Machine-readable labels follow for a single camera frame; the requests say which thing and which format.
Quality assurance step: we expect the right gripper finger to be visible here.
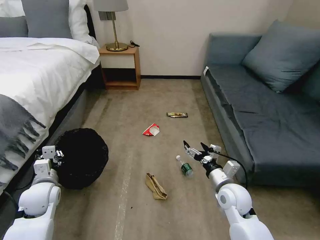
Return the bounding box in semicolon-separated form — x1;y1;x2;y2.
200;142;212;157
183;140;201;160

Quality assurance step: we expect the black trash bin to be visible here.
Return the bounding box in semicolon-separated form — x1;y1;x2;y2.
53;128;109;190

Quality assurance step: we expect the green label plastic bottle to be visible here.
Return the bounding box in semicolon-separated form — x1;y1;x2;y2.
175;155;194;178

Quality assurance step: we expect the grey bed base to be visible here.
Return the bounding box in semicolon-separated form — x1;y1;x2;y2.
0;88;88;194

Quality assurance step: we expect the grey fringed throw blanket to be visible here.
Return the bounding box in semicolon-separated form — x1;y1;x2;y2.
0;94;47;171

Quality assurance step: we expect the red and white carton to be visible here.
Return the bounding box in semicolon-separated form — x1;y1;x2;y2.
142;123;161;137

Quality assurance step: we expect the crumpled brown paper bag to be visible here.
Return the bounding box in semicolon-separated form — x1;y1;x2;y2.
145;173;168;201

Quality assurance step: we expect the blue-grey sofa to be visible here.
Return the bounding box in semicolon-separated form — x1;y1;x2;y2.
200;32;320;188

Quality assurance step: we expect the white bed duvet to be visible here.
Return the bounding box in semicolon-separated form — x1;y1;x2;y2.
0;37;101;162

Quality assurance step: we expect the dark headboard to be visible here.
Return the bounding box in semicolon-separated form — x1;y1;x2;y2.
83;3;106;90

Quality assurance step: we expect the wooden nightstand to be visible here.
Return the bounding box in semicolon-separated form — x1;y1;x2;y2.
98;46;141;91

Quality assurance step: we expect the large blue-grey cushion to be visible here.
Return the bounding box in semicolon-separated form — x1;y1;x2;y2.
241;19;320;94

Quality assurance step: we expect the dark blue-grey cushion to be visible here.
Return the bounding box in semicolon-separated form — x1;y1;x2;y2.
301;67;320;101

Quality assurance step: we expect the small grey pillow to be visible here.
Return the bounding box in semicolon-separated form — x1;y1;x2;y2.
0;16;28;38

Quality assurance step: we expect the white pillow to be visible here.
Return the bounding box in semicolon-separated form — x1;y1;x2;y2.
68;0;101;48

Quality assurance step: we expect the large grey pillow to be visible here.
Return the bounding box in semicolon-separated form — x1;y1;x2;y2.
21;0;73;39

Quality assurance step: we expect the brass table lamp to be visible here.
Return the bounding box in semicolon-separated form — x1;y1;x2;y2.
93;0;129;52

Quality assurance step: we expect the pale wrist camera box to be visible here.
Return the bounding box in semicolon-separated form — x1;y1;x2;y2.
209;144;222;156
42;145;56;159

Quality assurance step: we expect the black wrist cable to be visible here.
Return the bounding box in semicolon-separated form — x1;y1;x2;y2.
0;191;20;213
214;151;249;190

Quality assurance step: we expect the grey wall switch plate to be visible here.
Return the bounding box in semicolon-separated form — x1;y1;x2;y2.
99;11;117;21

